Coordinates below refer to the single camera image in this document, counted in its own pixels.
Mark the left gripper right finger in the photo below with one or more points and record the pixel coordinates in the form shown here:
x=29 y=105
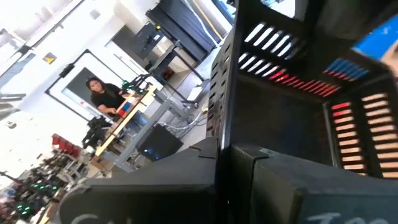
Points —
x=280 y=193

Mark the neighbouring station robot arm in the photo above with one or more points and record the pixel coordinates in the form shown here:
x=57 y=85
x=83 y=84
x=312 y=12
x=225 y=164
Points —
x=133 y=84
x=94 y=130

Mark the red plastic basket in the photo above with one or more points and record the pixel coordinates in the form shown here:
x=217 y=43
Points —
x=341 y=106

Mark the black computer case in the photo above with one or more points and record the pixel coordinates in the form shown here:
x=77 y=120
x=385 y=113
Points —
x=158 y=143

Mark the black curtain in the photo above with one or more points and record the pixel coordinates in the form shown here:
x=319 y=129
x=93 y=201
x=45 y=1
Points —
x=186 y=28

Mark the neighbouring wooden work table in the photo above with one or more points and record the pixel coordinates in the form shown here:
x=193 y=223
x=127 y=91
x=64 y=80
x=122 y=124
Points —
x=119 y=126

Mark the person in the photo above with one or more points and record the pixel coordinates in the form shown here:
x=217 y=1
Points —
x=107 y=98

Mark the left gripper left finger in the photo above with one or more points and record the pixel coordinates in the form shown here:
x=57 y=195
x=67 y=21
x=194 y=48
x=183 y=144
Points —
x=155 y=202

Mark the black framed window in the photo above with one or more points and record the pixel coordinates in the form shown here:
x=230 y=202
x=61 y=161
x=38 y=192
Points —
x=77 y=84

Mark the red storage bin rack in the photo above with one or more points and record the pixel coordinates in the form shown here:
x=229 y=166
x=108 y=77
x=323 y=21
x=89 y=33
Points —
x=65 y=144

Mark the black plastic basket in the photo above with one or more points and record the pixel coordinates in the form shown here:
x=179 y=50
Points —
x=273 y=124

